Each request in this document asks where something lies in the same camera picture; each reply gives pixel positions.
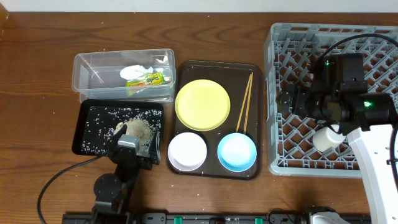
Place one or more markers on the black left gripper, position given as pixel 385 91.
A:
pixel 155 157

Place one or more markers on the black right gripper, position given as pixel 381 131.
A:
pixel 301 94

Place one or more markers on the white cup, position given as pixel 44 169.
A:
pixel 327 138

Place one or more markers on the wooden chopstick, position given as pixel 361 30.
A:
pixel 243 106
pixel 248 103

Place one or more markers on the pink bowl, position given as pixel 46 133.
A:
pixel 187 151

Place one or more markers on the green snack wrapper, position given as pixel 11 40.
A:
pixel 156 78

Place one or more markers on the white tissue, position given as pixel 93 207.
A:
pixel 134 71

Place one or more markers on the blue bowl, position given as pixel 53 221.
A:
pixel 237 152

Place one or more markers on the yellow plate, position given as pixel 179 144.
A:
pixel 202 105

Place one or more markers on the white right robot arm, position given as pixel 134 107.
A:
pixel 339 94

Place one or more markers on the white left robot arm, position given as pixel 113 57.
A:
pixel 113 190

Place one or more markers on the grey dishwasher rack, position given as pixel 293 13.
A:
pixel 288 52

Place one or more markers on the spilled rice pile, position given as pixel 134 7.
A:
pixel 103 122

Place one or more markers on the black bin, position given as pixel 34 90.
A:
pixel 85 106

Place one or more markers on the dark brown tray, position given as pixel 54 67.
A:
pixel 233 77

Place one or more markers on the clear plastic bin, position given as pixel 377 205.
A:
pixel 96 75

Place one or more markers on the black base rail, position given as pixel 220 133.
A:
pixel 275 216

